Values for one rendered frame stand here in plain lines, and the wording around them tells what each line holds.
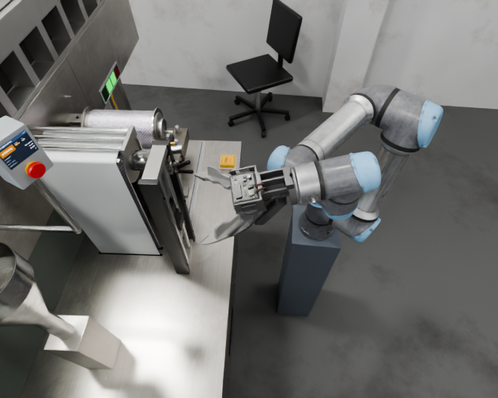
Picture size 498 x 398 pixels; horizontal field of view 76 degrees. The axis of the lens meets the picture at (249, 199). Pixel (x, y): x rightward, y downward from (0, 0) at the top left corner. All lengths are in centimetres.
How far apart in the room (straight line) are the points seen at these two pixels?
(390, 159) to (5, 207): 111
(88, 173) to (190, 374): 70
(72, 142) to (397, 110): 89
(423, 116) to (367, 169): 39
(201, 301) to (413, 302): 157
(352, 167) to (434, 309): 194
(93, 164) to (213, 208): 63
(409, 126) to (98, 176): 86
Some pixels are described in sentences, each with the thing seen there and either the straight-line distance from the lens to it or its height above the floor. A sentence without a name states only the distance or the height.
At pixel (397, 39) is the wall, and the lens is 344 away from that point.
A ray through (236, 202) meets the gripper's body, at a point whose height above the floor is 159.
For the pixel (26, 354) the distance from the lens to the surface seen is 132.
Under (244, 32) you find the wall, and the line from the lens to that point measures 332.
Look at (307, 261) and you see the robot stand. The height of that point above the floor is 75.
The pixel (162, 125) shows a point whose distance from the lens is 125.
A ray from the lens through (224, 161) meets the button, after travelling 156.
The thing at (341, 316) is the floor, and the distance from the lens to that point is 222.
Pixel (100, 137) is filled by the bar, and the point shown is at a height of 146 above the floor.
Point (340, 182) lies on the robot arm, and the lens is 59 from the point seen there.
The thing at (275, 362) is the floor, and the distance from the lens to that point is 209.
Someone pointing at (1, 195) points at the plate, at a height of 135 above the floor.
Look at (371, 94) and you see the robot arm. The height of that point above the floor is 153.
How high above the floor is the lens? 205
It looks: 53 degrees down
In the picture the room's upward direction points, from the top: straight up
